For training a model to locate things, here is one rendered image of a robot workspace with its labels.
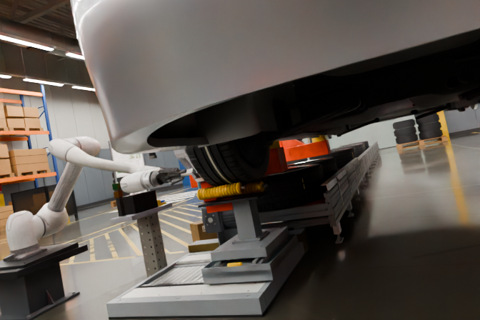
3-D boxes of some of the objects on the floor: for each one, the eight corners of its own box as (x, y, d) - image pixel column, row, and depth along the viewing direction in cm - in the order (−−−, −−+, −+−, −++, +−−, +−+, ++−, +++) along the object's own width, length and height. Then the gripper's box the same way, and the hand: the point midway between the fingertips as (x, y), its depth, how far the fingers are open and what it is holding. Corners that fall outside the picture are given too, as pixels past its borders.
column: (160, 278, 229) (148, 214, 232) (147, 280, 233) (136, 216, 235) (168, 273, 239) (157, 211, 241) (156, 274, 242) (145, 213, 245)
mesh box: (51, 225, 870) (44, 186, 875) (15, 231, 916) (9, 193, 921) (79, 217, 952) (73, 181, 957) (45, 223, 997) (39, 188, 1003)
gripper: (159, 191, 189) (198, 185, 180) (145, 176, 181) (185, 168, 172) (163, 181, 194) (201, 173, 185) (149, 166, 186) (188, 157, 177)
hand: (187, 172), depth 180 cm, fingers closed
